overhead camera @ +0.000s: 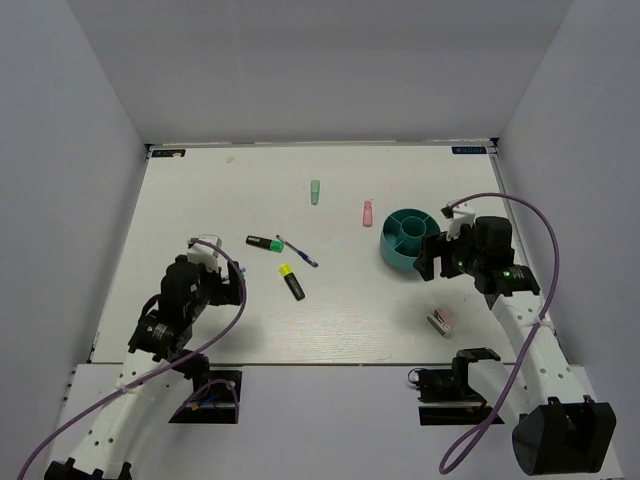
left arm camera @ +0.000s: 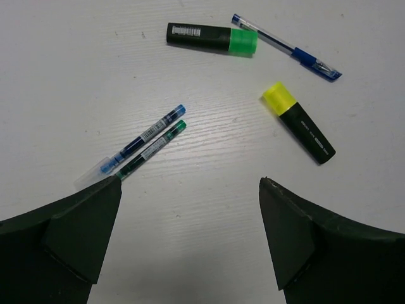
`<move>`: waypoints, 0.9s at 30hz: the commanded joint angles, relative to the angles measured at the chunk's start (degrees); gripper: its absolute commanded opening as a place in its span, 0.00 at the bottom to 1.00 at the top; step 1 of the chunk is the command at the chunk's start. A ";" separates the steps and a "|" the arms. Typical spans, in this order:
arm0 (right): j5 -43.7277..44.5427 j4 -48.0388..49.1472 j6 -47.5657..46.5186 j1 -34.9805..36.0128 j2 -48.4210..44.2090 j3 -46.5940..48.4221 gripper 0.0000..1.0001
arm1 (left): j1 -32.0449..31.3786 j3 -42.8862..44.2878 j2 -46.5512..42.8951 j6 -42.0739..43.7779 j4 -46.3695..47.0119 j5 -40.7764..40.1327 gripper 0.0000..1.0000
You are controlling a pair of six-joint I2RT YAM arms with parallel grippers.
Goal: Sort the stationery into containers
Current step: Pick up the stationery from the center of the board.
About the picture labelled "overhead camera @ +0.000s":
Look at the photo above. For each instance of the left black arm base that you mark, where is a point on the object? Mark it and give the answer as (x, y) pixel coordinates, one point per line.
(215, 400)

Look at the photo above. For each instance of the corner table label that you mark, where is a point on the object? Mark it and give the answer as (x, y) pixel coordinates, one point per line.
(168, 153)
(469, 150)

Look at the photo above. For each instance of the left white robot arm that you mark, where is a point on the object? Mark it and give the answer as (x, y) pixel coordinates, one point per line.
(156, 358)

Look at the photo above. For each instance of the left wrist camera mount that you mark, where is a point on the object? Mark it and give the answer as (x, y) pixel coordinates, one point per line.
(200, 253)

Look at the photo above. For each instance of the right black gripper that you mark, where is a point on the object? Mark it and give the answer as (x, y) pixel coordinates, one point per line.
(436, 246)

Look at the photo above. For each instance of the yellow cap black highlighter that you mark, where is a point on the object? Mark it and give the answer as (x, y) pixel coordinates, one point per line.
(292, 282)

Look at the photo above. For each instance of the right corner table label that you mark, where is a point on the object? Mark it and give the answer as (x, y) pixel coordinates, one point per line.
(469, 150)

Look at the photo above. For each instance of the mint green highlighter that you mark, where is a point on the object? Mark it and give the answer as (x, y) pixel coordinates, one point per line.
(315, 187)

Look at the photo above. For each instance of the pink white eraser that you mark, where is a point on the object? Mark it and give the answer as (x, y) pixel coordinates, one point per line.
(441, 322)

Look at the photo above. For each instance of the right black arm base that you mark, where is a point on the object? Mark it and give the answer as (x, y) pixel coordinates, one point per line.
(445, 396)

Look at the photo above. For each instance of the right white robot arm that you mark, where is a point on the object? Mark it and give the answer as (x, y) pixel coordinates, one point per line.
(558, 428)

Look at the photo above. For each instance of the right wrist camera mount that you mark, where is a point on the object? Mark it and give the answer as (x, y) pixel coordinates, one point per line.
(459, 214)

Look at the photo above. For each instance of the green cap black highlighter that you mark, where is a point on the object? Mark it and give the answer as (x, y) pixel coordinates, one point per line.
(265, 243)

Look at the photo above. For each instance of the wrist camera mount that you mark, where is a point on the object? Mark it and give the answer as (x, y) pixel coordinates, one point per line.
(200, 253)
(459, 214)

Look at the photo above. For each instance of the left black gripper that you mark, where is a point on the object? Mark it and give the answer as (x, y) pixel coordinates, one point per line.
(226, 292)

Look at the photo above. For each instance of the teal round organizer container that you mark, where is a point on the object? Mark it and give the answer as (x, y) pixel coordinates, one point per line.
(401, 237)

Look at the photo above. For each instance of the blue ballpoint pen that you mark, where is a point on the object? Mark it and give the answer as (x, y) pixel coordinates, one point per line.
(303, 255)

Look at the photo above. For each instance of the pink highlighter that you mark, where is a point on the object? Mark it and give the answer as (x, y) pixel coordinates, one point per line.
(367, 217)

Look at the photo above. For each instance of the left corner table label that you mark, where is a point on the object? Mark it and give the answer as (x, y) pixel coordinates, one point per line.
(168, 153)

